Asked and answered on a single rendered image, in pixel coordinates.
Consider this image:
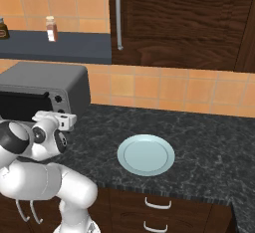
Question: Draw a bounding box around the pale blue round plate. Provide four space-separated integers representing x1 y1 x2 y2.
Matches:
117 133 176 177

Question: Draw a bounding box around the silver drawer handle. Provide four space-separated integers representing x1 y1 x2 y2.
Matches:
143 196 173 211
142 220 169 233

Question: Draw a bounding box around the silver cupboard door handle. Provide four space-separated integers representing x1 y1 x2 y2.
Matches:
115 0 125 52

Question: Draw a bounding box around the dark brown jar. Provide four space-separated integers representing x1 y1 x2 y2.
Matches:
0 16 11 41

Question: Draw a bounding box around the dark wood drawer front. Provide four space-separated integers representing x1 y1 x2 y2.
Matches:
111 210 213 233
109 187 233 223

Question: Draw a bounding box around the dark wood cupboard side panel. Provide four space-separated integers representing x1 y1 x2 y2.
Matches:
234 0 255 74

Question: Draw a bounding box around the dark blue wall shelf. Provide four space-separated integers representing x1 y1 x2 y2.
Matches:
0 29 113 66

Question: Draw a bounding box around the dark wood base cupboard door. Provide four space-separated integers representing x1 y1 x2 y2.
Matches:
0 187 112 233

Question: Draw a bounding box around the silver base cupboard handle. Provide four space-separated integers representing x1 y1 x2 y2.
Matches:
29 199 45 225
14 198 31 223

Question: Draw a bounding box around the red spice bottle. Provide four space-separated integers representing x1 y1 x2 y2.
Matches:
45 15 60 43

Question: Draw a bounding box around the grey toaster oven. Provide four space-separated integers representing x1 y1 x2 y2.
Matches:
0 61 92 122

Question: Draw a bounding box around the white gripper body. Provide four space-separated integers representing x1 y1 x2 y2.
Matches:
32 110 61 123

